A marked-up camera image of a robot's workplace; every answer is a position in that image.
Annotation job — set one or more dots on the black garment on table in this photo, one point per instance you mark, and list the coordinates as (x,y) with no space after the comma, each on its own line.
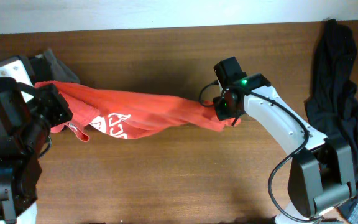
(333,107)

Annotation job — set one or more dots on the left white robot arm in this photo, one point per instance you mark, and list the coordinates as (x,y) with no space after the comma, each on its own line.
(27,115)

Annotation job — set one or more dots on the folded light grey shirt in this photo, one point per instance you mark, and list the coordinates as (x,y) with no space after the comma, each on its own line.
(60,72)

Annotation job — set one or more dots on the orange printed t-shirt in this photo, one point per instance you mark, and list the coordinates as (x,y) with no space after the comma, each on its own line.
(130,115)

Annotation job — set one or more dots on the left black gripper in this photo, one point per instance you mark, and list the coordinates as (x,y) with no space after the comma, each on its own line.
(50,97)

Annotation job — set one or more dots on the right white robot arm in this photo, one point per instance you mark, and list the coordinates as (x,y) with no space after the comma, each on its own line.
(321,175)

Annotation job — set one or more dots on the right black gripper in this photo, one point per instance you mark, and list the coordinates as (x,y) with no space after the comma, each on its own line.
(221,111)

